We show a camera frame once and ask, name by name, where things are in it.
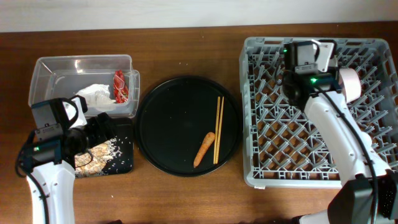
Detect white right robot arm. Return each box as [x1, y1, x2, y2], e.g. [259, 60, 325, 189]
[281, 40, 397, 224]

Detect white bowl with food scraps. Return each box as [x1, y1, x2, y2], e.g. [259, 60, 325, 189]
[338, 68, 361, 103]

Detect black rectangular tray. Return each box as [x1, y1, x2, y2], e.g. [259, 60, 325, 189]
[74, 117, 134, 179]

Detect wooden chopstick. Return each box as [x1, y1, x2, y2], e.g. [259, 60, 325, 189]
[216, 97, 224, 164]
[213, 96, 221, 164]

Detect round black serving tray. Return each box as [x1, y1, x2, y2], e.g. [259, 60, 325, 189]
[135, 76, 243, 177]

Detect red snack wrapper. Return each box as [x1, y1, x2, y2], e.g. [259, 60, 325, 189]
[113, 70, 129, 103]

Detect orange carrot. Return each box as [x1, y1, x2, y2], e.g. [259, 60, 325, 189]
[193, 132, 215, 167]

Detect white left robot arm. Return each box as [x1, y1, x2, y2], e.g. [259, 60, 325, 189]
[15, 95, 116, 223]

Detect clear plastic waste bin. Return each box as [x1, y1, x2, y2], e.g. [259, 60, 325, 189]
[28, 55, 140, 118]

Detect grey dishwasher rack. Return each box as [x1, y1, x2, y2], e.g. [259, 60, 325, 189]
[239, 37, 397, 189]

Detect spilled rice food scraps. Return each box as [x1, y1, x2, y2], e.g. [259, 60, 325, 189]
[75, 138, 123, 178]

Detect white paper napkin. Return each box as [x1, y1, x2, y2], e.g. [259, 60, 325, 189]
[76, 84, 116, 112]

